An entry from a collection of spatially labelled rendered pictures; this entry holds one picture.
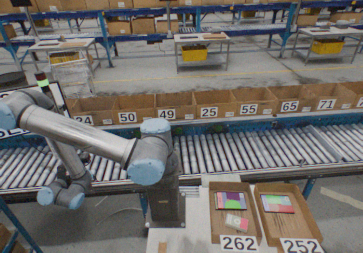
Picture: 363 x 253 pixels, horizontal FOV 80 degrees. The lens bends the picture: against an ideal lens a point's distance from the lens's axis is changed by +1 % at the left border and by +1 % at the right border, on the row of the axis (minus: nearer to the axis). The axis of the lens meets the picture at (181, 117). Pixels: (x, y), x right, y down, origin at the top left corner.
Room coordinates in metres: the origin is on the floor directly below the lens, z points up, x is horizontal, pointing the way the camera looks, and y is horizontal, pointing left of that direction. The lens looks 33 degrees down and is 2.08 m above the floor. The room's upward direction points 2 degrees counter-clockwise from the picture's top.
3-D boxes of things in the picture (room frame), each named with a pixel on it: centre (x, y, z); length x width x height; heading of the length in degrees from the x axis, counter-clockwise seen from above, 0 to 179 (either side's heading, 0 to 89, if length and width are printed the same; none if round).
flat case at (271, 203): (0.89, -0.63, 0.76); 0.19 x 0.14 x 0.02; 84
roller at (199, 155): (1.45, -0.15, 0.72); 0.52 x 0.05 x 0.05; 3
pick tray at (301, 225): (0.80, -0.63, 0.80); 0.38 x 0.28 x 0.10; 176
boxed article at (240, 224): (0.76, -0.32, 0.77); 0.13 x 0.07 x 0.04; 69
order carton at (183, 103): (1.89, 0.06, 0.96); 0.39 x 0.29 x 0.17; 93
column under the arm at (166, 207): (0.89, 0.12, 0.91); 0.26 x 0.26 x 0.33; 88
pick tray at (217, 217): (0.83, -0.31, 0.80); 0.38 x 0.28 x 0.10; 176
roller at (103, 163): (1.40, 0.69, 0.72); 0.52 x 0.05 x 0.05; 3
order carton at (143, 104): (1.87, 0.45, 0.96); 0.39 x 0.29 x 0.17; 93
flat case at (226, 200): (0.92, -0.32, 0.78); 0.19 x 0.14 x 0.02; 86
